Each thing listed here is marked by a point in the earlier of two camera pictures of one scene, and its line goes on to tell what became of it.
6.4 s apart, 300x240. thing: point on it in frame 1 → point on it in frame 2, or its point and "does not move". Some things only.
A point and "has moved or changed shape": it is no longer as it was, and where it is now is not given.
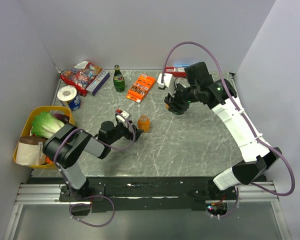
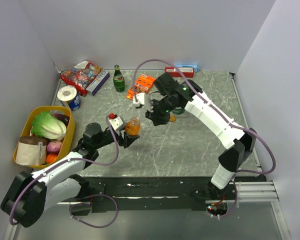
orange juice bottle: (144, 123) has moved or changed shape
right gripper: (175, 105) → (157, 118)
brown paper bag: (30, 151) does not move
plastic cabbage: (45, 125) does not move
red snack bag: (80, 76) does not move
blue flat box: (181, 65) does not move
